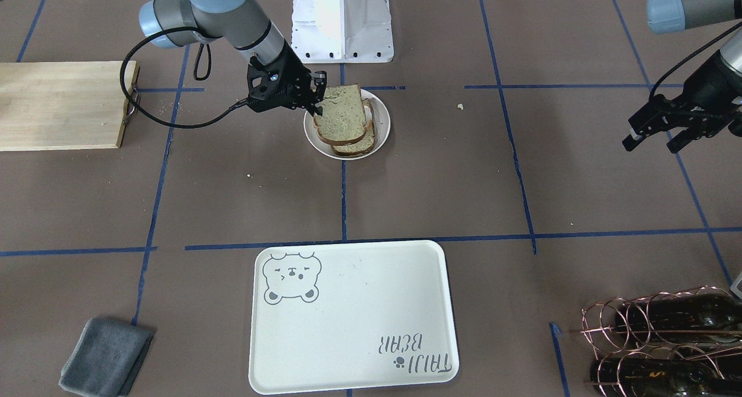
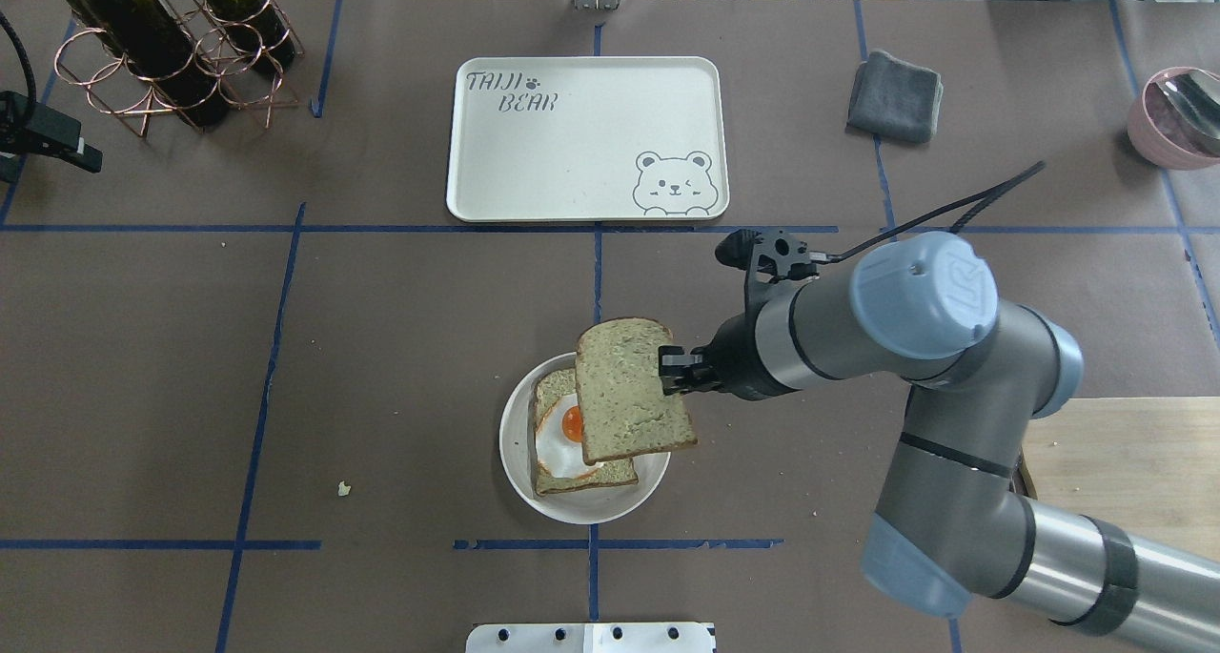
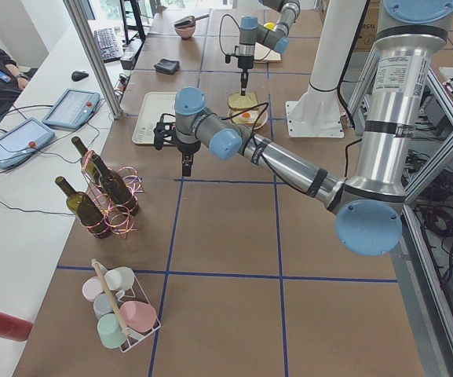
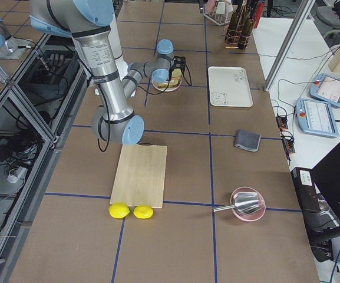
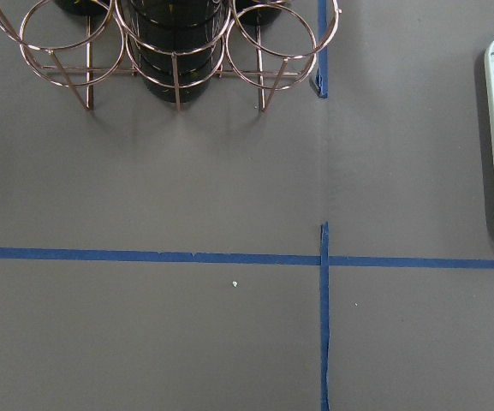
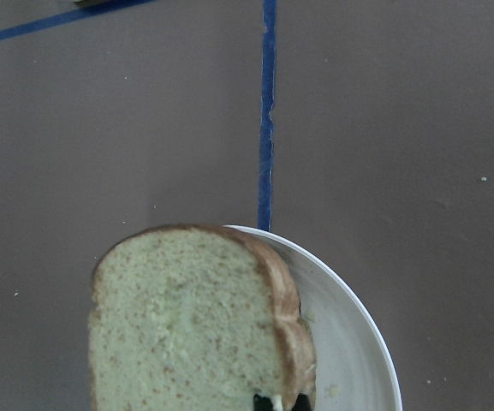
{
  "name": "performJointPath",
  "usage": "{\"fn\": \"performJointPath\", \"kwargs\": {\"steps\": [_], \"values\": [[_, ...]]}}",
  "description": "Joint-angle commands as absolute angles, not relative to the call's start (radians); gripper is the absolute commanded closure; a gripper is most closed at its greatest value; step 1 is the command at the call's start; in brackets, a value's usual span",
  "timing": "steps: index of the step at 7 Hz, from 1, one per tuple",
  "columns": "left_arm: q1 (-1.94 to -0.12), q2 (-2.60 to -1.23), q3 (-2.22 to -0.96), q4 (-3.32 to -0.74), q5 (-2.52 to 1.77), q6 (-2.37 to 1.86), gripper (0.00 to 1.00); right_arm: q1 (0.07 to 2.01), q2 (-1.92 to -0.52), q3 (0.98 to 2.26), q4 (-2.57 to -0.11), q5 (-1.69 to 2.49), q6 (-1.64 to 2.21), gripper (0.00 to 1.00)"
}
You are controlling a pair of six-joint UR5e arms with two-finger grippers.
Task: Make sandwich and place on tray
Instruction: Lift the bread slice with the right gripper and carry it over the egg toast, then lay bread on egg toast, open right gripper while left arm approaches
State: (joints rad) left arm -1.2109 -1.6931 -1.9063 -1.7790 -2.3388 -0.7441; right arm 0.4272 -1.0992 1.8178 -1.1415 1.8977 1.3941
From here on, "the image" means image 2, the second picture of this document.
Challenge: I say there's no dark green wine bottle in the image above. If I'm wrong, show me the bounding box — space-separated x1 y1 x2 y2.
66 0 231 129

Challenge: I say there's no wooden cutting board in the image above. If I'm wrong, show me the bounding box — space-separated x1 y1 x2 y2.
1019 397 1219 561

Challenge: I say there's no cream bear tray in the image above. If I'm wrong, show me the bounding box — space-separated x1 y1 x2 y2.
447 56 731 223

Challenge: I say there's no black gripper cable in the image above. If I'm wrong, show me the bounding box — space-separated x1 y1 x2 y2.
820 161 1047 265

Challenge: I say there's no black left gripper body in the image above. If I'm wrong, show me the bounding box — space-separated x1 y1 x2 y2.
1 90 102 181

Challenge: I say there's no pink bowl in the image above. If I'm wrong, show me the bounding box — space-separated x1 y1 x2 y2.
1126 67 1218 171

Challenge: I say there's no bread slice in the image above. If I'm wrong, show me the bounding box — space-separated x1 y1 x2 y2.
529 369 638 496
575 316 699 465

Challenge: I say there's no grey folded cloth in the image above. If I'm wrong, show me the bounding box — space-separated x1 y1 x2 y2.
845 49 943 144

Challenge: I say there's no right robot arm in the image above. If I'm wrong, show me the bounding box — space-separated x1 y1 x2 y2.
658 229 1219 652

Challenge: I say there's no metal scoop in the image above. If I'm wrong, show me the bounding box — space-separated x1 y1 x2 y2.
1155 70 1219 156

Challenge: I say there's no fried egg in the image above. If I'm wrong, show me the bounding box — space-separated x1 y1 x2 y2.
536 394 590 478

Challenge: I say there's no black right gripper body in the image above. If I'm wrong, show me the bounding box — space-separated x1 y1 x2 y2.
682 315 792 402

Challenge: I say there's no white round plate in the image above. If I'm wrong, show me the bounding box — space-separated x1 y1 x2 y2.
499 352 670 524

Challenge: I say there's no copper wire bottle rack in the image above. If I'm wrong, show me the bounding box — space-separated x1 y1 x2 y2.
52 0 303 137

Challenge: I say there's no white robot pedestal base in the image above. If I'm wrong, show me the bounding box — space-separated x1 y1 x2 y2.
465 622 719 652

